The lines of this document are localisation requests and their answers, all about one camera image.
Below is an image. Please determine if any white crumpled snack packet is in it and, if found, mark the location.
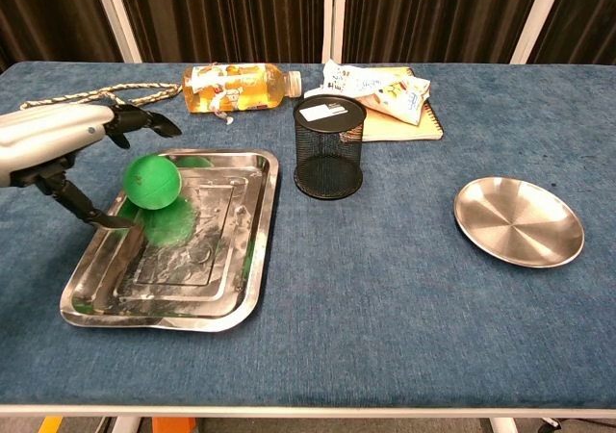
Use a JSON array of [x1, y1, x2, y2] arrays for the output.
[[303, 60, 432, 127]]

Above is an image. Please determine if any tan spiral notebook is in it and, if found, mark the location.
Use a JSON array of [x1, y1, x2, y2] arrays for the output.
[[355, 66, 445, 143]]

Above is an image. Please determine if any green ball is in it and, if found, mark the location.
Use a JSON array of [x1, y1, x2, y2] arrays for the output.
[[122, 155, 183, 211]]

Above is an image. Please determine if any dark brown curtain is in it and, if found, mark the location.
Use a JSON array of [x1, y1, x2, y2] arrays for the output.
[[342, 0, 548, 64], [113, 0, 327, 64], [528, 0, 616, 66], [0, 0, 124, 73]]

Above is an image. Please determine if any white partition post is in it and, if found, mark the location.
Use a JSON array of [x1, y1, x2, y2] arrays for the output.
[[509, 0, 569, 64], [90, 0, 143, 64], [321, 0, 347, 64]]

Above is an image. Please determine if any beige braided rope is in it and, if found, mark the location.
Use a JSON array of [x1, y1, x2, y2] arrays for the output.
[[19, 82, 184, 112]]

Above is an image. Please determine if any yellow tea bottle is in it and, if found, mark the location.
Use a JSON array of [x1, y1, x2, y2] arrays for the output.
[[181, 62, 303, 115]]

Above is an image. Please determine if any blue table cloth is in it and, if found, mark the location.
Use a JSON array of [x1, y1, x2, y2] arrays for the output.
[[0, 61, 616, 408]]

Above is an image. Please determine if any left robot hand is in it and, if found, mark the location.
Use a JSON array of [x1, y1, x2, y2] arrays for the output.
[[0, 101, 184, 231]]

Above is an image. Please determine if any round steel plate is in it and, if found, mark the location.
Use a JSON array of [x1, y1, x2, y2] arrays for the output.
[[453, 176, 586, 268]]

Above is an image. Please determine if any orange object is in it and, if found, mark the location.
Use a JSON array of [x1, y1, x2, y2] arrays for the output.
[[152, 417, 197, 433]]

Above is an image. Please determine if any black cylindrical jar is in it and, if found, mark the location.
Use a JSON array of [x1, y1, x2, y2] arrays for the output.
[[293, 95, 368, 200]]

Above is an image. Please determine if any rectangular steel tray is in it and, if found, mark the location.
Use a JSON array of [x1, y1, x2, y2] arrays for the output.
[[59, 147, 281, 333]]

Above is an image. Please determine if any white table frame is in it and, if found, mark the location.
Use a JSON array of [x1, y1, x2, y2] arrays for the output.
[[0, 403, 616, 433]]

